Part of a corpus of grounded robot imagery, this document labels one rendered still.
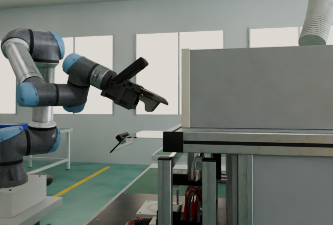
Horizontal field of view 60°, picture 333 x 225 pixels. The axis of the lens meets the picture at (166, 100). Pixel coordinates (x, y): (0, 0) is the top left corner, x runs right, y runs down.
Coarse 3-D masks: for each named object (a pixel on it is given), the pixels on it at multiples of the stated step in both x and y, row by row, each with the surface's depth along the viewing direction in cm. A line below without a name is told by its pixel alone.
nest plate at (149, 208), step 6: (144, 204) 114; (150, 204) 114; (156, 204) 114; (180, 204) 114; (144, 210) 107; (150, 210) 107; (156, 210) 107; (138, 216) 104; (144, 216) 104; (150, 216) 103; (156, 216) 103
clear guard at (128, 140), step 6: (138, 132) 115; (144, 132) 115; (150, 132) 115; (156, 132) 115; (162, 132) 115; (126, 138) 103; (132, 138) 115; (156, 138) 98; (162, 138) 98; (120, 144) 103; (126, 144) 115; (114, 150) 103
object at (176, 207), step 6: (174, 204) 88; (174, 210) 83; (180, 210) 86; (174, 216) 82; (180, 216) 85; (198, 216) 85; (150, 222) 84; (156, 222) 82; (174, 222) 81; (180, 222) 81; (186, 222) 81; (192, 222) 80; (198, 222) 80
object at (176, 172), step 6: (174, 174) 106; (180, 174) 106; (186, 174) 106; (174, 180) 106; (180, 180) 106; (186, 180) 106; (198, 180) 105; (174, 186) 106; (198, 192) 105; (198, 198) 105
